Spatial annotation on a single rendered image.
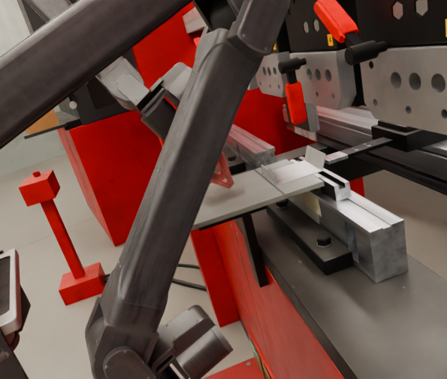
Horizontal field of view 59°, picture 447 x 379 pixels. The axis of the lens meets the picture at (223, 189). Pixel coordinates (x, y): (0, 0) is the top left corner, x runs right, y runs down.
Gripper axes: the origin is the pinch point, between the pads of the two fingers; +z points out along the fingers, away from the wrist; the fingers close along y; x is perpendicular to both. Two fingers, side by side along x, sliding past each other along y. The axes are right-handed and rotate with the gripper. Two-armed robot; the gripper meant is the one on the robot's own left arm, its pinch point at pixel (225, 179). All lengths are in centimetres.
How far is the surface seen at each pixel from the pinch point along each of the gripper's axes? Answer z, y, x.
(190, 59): -10, 86, -21
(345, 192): 13.6, -12.0, -13.7
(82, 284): 44, 155, 113
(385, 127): 19.4, 2.5, -32.1
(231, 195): 2.9, -1.1, 1.6
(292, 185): 8.4, -5.8, -8.1
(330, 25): -16.1, -30.6, -20.4
